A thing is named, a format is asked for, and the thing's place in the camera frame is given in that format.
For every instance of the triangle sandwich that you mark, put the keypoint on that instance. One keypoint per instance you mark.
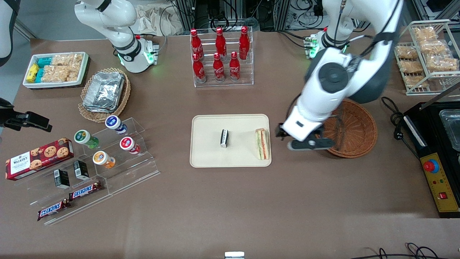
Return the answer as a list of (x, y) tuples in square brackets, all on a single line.
[(262, 144)]

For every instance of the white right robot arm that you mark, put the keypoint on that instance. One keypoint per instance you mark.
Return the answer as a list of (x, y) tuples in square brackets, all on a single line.
[(107, 14)]

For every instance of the round brown wicker basket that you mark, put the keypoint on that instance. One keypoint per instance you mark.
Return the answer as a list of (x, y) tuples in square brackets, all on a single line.
[(359, 133)]

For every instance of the oval tan wicker basket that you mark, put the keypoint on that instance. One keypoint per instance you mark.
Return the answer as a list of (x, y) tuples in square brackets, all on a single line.
[(90, 116)]

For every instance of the white rectangular snack tray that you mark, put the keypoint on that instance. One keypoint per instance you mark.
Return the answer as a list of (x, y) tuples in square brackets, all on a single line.
[(84, 68)]

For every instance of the beige plastic tray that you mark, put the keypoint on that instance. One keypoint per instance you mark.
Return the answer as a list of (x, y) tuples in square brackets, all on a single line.
[(208, 151)]

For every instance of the red Walkers cookie box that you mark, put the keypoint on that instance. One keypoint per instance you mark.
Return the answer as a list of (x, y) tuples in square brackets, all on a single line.
[(39, 158)]

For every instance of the teal snack pack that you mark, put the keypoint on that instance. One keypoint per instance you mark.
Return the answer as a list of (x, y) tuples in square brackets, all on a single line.
[(44, 62), (40, 75)]

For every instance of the green lid drink bottle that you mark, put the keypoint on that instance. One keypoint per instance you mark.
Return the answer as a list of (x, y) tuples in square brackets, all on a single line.
[(83, 137)]

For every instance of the yellow snack pack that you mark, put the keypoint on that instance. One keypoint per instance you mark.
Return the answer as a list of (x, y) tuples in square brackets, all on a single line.
[(32, 73)]

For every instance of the bagged rice cracker pack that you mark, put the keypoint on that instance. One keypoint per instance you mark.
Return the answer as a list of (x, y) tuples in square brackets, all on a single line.
[(55, 73), (74, 72), (66, 59)]

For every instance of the small black white box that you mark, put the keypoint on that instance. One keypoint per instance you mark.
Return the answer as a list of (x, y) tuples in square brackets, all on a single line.
[(224, 138)]

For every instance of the small black carton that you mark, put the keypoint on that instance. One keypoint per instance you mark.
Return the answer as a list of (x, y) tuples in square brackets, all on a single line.
[(81, 169), (61, 178)]

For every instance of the clear acrylic bottle rack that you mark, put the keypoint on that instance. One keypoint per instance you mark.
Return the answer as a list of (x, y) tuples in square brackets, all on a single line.
[(246, 73)]

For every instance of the stack of foil containers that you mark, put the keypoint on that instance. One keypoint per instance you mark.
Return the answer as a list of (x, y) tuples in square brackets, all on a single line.
[(104, 91)]

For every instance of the orange lid drink bottle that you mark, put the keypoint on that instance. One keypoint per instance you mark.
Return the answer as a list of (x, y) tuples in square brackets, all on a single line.
[(101, 158)]

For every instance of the blue lid drink bottle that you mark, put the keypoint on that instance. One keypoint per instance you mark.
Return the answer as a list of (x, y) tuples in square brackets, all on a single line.
[(113, 122)]

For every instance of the red cola bottle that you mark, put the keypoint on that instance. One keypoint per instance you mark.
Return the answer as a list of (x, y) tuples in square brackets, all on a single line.
[(196, 43), (199, 70), (234, 68), (220, 43), (244, 45), (218, 69)]

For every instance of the Snickers chocolate bar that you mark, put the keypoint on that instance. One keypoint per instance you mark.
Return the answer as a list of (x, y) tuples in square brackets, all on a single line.
[(54, 209), (85, 190)]

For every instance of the red lid drink bottle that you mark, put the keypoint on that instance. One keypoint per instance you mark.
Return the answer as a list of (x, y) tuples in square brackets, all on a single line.
[(127, 143)]

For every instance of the clear acrylic step display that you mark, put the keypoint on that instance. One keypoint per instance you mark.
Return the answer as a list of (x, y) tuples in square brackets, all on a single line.
[(133, 172)]

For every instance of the bagged fried snack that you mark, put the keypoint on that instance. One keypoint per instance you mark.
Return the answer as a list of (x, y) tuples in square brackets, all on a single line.
[(435, 48), (417, 81), (442, 63), (424, 33), (407, 52), (410, 67)]

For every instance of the black countertop appliance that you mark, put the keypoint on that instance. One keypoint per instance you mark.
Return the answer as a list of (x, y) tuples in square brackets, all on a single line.
[(431, 122)]

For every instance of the red emergency stop button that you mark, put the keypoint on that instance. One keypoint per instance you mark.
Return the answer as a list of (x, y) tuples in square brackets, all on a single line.
[(431, 166)]

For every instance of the clear plastic container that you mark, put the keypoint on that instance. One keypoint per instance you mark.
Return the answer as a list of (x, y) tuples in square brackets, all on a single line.
[(451, 129)]

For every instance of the small silver metal block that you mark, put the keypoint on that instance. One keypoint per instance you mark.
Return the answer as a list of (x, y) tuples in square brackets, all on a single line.
[(234, 255)]

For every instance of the yellow control box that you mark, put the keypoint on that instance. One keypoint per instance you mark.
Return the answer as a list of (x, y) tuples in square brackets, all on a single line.
[(444, 187)]

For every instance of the crumpled beige cloth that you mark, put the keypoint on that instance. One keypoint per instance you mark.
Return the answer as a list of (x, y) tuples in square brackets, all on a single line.
[(154, 19)]

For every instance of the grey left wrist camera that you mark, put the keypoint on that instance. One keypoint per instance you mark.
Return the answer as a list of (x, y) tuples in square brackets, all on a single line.
[(311, 144)]

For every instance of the aluminium frame rack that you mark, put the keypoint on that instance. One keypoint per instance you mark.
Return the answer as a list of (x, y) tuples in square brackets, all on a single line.
[(273, 14)]

